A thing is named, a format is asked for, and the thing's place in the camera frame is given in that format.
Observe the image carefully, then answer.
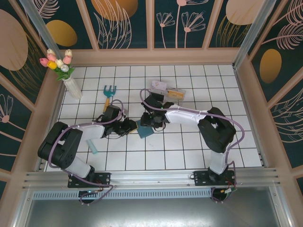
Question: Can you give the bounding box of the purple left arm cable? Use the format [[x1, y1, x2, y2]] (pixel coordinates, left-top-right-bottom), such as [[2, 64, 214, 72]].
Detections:
[[48, 99, 127, 206]]

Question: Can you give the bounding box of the aluminium mounting rail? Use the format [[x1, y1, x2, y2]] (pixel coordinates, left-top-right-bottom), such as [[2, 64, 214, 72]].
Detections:
[[22, 167, 282, 190]]

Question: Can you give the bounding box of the teal garden fork wooden handle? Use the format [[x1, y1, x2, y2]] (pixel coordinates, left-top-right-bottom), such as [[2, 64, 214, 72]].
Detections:
[[102, 85, 118, 114]]

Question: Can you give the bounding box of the artificial tulip bouquet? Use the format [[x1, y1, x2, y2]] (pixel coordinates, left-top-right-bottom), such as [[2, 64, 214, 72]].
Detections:
[[39, 48, 76, 82]]

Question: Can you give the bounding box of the white ribbed vase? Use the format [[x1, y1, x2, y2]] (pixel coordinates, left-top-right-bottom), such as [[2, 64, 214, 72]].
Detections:
[[62, 78, 83, 99]]

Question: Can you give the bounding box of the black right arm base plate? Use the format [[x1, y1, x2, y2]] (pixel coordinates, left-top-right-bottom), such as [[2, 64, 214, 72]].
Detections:
[[193, 170, 237, 187]]

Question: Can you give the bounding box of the teal leather card holder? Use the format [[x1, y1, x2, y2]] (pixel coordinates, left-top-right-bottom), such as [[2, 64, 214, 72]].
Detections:
[[136, 125, 154, 140]]

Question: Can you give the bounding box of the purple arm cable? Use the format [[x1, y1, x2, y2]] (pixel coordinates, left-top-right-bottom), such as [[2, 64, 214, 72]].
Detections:
[[48, 99, 127, 206], [140, 88, 246, 204]]

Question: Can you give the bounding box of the white floral print card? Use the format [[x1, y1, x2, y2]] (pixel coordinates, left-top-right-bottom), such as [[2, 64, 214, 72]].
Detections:
[[151, 80, 168, 93]]

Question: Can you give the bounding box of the grey slotted cable duct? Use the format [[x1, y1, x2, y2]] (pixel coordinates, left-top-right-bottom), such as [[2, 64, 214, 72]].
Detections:
[[32, 190, 214, 200]]

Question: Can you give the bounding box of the light teal plastic tool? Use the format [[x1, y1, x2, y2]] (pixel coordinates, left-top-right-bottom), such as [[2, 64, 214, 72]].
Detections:
[[87, 139, 99, 156]]

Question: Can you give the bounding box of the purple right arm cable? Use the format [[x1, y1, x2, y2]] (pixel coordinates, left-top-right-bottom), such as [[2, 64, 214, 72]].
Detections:
[[140, 88, 246, 204]]

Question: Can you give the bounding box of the aluminium frame post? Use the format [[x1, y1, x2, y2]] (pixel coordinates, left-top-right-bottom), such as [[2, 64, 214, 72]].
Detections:
[[233, 0, 277, 70], [18, 0, 57, 52]]

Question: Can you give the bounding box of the orange card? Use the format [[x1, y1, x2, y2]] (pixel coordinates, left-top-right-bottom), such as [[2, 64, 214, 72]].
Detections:
[[167, 89, 185, 100]]

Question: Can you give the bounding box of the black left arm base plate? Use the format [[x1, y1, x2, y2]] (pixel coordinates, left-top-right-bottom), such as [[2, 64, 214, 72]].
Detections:
[[68, 172, 112, 189]]

